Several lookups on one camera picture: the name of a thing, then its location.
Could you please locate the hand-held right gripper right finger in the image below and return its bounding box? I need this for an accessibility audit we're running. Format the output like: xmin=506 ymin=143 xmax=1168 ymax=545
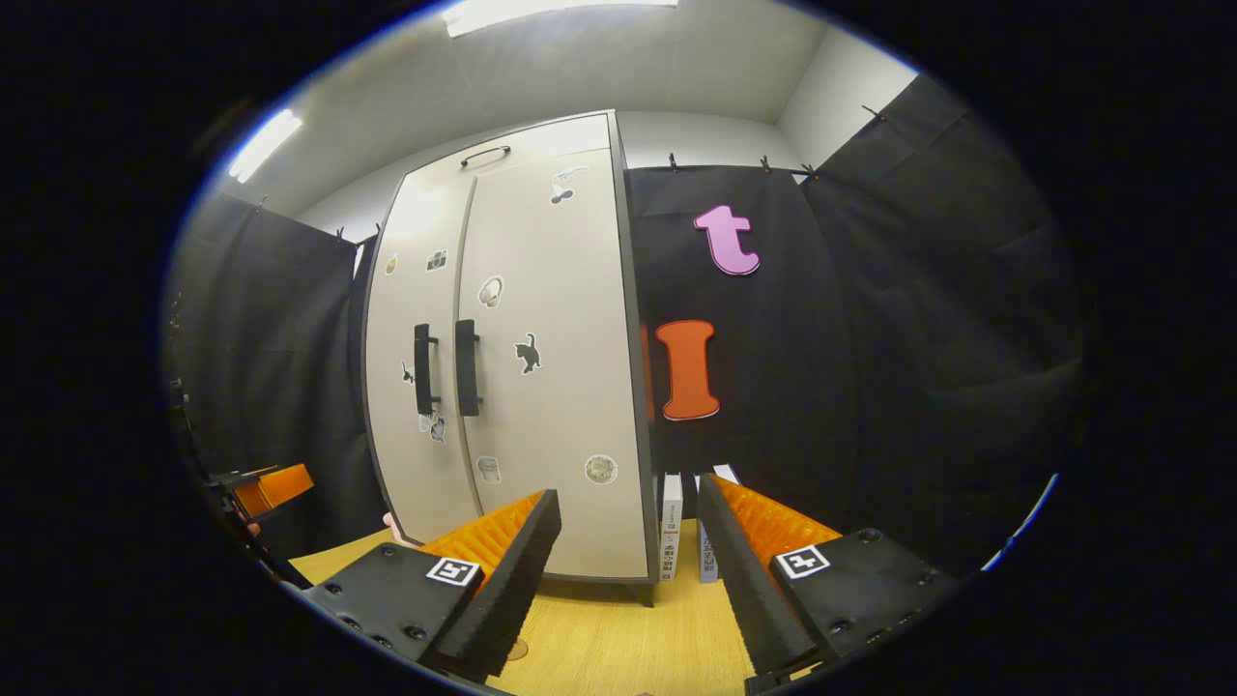
xmin=695 ymin=473 xmax=967 ymax=693

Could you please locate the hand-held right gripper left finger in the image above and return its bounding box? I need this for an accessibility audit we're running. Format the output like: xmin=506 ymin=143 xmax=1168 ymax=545
xmin=300 ymin=488 xmax=563 ymax=683

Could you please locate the cabinet door with camera sticker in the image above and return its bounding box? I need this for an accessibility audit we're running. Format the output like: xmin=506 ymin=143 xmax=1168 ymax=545
xmin=364 ymin=173 xmax=482 ymax=545

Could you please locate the cabinet door with cat sticker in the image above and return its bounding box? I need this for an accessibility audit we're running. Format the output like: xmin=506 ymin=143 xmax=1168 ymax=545
xmin=453 ymin=146 xmax=651 ymax=582

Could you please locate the light blue standing book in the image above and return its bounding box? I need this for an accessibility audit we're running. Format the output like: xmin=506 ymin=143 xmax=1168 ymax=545
xmin=694 ymin=474 xmax=722 ymax=585

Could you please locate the black backdrop cloth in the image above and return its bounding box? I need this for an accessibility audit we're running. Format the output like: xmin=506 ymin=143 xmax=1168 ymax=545
xmin=162 ymin=191 xmax=385 ymax=564
xmin=622 ymin=74 xmax=1090 ymax=573

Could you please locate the white cabinet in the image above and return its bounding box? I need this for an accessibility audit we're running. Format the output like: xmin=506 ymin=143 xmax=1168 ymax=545
xmin=359 ymin=108 xmax=665 ymax=609

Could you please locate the long ceiling light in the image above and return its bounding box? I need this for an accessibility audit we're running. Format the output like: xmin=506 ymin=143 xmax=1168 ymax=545
xmin=226 ymin=108 xmax=304 ymax=186

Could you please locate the rectangular ceiling light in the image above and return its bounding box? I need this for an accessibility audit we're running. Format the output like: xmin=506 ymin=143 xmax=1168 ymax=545
xmin=442 ymin=0 xmax=680 ymax=39

